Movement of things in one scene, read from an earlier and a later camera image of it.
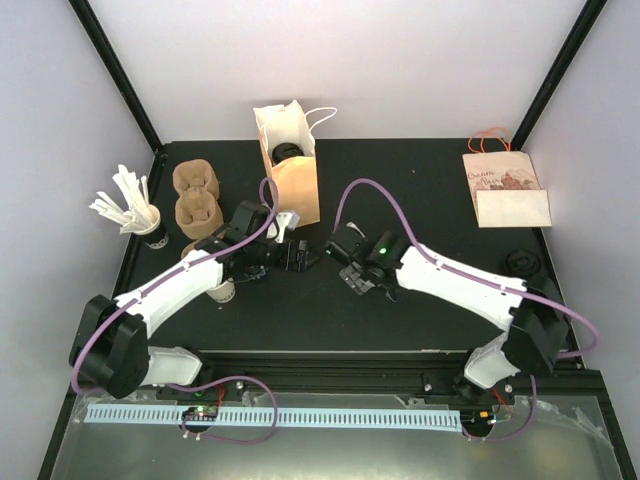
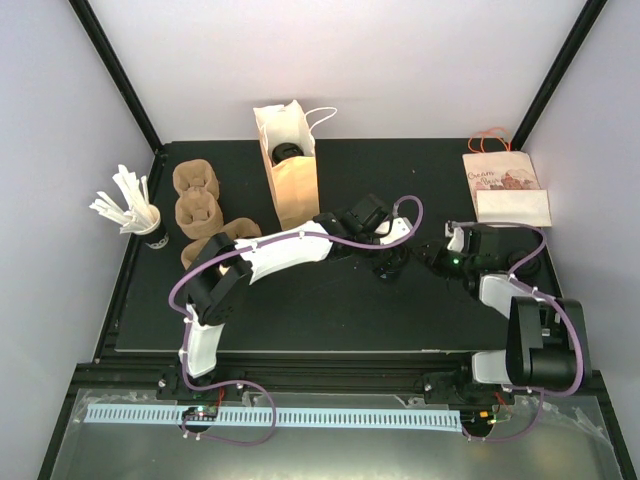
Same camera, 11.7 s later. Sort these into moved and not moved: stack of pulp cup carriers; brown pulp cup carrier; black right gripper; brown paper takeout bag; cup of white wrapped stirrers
Moved: black right gripper; brown pulp cup carrier
Not moved: stack of pulp cup carriers; brown paper takeout bag; cup of white wrapped stirrers
